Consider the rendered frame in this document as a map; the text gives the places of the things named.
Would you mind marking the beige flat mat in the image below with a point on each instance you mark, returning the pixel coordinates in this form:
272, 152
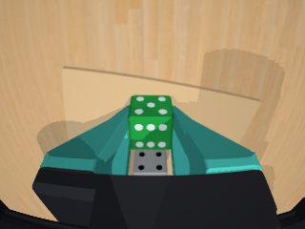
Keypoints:
92, 97

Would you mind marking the green die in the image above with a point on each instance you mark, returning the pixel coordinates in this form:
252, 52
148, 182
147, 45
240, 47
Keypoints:
150, 122

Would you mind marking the white die with black pips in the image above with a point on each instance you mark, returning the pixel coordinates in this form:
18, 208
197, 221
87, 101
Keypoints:
150, 163

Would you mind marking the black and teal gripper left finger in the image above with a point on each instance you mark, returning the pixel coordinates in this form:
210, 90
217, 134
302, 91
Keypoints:
100, 149

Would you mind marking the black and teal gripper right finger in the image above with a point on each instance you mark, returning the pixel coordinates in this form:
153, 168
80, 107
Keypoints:
206, 151

